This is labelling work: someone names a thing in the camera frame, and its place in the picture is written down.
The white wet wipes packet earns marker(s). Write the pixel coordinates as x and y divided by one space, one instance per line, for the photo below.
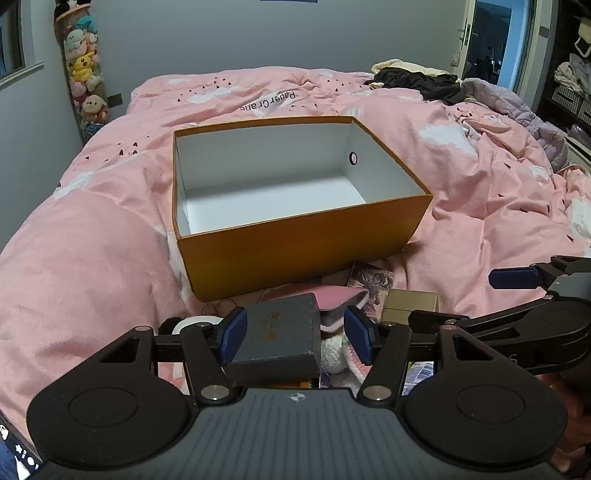
420 376

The lilac quilt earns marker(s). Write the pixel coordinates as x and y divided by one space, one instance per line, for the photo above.
517 106

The gold box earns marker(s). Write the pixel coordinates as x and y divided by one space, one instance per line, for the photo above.
408 307

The grey woven basket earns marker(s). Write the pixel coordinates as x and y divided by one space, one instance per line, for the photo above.
567 98

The person's right hand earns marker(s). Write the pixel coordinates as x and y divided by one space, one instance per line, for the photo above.
577 429

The dark shelf unit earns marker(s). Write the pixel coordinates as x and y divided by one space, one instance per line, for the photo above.
554 37

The white tape roll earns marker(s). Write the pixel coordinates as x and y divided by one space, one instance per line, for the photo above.
196 321

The anime art card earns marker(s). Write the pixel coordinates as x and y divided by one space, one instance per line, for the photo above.
371 279

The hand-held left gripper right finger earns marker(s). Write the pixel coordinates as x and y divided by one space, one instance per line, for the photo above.
358 334

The panda plush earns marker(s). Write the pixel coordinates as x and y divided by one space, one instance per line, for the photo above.
69 3

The metal key rings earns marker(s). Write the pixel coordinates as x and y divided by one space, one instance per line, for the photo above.
217 305

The orange cardboard box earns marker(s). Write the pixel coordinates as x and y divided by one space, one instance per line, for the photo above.
300 258

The window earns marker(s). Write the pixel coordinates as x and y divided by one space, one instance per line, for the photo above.
9 37

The smartphone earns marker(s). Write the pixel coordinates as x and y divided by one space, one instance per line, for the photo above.
14 457

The dark grey box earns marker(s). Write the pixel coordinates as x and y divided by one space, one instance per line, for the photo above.
277 337

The pink case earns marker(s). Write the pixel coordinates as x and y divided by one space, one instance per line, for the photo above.
337 300

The white crochet bunny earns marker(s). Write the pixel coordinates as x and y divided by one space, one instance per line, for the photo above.
337 350

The clear tube of plush toys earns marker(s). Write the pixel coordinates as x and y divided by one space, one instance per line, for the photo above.
83 64

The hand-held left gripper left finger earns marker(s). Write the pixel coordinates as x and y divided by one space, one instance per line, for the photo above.
233 332

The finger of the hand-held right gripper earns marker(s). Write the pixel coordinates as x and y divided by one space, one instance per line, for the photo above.
512 278
434 321

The pink printed blanket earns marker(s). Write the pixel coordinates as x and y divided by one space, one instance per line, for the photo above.
92 230

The cream garment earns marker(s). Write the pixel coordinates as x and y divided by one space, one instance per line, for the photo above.
406 64

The white door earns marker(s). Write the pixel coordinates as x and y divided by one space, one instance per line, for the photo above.
461 27

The folded pale clothes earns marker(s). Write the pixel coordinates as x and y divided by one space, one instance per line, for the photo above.
570 74

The dark clothes pile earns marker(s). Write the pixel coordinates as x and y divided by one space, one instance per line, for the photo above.
415 81

